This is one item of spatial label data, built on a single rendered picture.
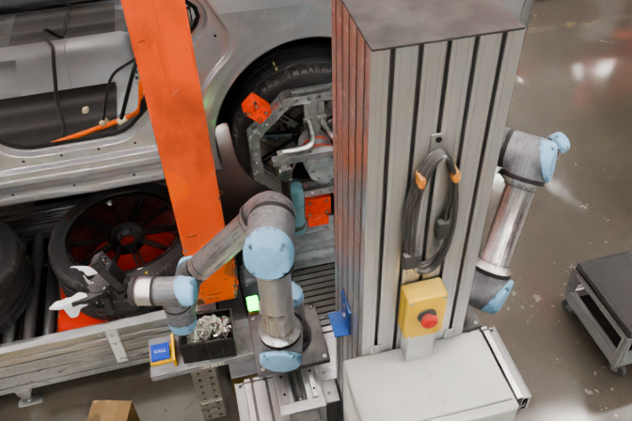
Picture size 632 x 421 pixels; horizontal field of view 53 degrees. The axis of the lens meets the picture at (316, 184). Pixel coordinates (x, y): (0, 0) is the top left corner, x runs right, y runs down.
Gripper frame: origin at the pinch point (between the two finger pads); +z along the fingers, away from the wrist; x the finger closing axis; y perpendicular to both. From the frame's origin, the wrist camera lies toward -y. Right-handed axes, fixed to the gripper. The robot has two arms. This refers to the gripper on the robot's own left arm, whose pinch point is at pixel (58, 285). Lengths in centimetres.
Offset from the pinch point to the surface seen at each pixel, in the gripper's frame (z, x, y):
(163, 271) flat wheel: 0, 77, 64
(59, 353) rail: 41, 52, 86
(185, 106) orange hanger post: -28, 47, -27
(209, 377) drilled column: -22, 42, 88
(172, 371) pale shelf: -11, 34, 75
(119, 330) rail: 16, 58, 79
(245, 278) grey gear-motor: -33, 82, 73
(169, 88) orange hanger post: -25, 45, -34
